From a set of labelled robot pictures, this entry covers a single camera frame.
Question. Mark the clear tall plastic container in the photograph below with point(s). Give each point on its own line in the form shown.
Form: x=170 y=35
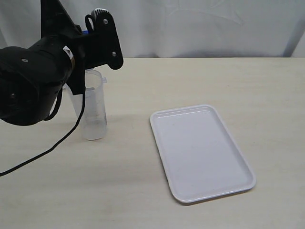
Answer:
x=93 y=123

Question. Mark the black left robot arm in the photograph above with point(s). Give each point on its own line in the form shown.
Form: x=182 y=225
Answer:
x=31 y=79

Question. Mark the white backdrop curtain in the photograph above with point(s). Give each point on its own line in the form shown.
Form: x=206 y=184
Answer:
x=202 y=28

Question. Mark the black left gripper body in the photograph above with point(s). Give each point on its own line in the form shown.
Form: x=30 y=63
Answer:
x=100 y=46

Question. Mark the white rectangular plastic tray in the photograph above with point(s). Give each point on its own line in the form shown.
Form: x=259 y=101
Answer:
x=200 y=158

